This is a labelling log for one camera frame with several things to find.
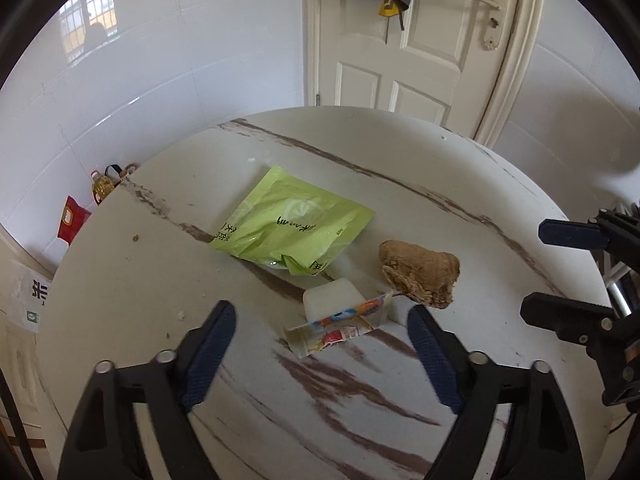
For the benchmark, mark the white foam block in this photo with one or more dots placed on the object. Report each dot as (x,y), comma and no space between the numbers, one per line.
(330,297)

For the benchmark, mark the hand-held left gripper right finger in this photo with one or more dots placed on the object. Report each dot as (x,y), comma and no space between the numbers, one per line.
(432,360)

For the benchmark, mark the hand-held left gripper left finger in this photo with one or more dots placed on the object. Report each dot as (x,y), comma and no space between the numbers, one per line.
(210,355)

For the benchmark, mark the brown crumpled lump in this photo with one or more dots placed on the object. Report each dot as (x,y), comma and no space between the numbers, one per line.
(420,270)

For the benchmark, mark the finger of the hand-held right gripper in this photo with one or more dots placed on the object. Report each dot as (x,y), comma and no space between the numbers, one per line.
(570,233)
(560,317)

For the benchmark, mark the white panel door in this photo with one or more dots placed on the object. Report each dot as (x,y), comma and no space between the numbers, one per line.
(425,60)

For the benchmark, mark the colourful printed wrapper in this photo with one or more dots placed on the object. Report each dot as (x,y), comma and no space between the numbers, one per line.
(330,335)

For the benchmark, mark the green snack packet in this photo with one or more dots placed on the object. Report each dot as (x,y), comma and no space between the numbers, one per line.
(295,215)

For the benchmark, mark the red bag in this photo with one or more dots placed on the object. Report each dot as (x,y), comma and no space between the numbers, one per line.
(72,220)

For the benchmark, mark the yellow oil bottle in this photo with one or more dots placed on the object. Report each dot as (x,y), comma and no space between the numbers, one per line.
(102,187)

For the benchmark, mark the white paper sign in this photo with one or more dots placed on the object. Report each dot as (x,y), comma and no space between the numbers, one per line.
(30,300)

